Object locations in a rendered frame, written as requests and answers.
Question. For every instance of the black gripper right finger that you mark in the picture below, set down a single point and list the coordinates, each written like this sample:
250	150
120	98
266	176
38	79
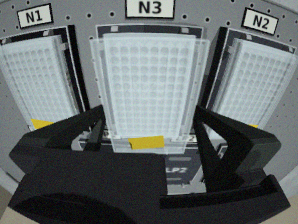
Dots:
248	148

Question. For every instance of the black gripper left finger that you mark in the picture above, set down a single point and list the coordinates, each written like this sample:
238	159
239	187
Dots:
61	134

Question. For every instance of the grey flat base plate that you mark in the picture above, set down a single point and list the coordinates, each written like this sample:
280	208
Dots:
210	14

